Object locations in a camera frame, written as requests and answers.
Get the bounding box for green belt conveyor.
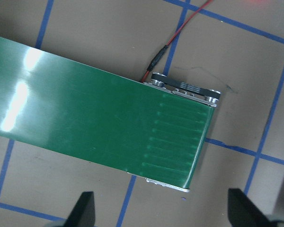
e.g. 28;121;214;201
0;33;222;192

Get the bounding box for red conveyor power cable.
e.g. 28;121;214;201
141;0;213;82

